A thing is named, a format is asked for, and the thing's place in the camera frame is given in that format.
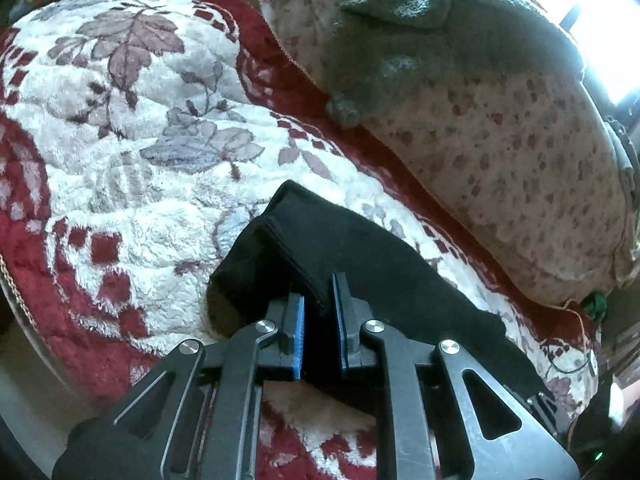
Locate black pants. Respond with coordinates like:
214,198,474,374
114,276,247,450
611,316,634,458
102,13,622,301
206,181,549,414

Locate green object by pillow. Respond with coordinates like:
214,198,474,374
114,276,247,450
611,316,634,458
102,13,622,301
582,292,608,324

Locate floral beige pillow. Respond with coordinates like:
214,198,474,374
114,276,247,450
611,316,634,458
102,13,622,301
244,0,639,304

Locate red white floral blanket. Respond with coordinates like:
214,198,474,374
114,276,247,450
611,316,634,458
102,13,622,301
0,0,601,480

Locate grey green towel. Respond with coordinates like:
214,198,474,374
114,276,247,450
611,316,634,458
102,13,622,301
323,0,585,128

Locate thin black cable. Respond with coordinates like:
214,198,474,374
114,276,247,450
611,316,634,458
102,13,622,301
544,343,599,376

